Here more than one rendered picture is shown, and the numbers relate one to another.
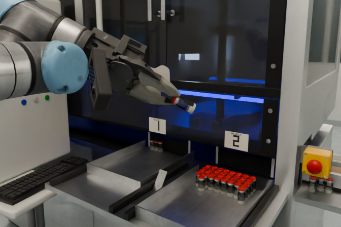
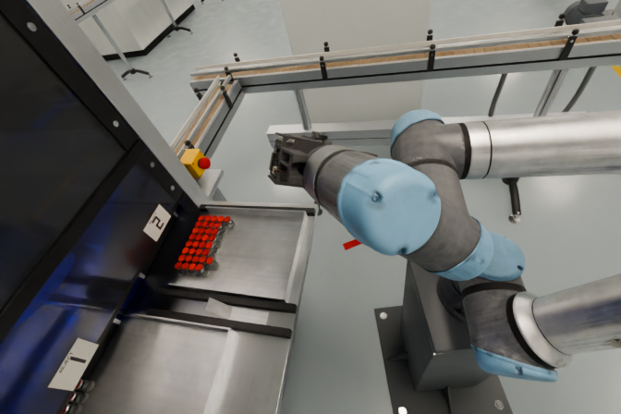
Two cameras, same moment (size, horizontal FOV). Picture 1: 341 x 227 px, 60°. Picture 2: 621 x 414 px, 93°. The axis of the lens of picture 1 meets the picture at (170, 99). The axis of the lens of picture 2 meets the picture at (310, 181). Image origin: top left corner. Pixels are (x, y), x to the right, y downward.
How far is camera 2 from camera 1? 81 cm
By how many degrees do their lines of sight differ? 90
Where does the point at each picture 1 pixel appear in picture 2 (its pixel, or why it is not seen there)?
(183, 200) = (242, 274)
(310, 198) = (211, 187)
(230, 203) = (236, 234)
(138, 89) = not seen: hidden behind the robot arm
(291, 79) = (139, 120)
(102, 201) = (273, 365)
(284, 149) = (182, 177)
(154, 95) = not seen: hidden behind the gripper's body
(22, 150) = not seen: outside the picture
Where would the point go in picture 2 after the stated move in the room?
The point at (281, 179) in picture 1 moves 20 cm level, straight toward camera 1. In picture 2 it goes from (198, 198) to (255, 188)
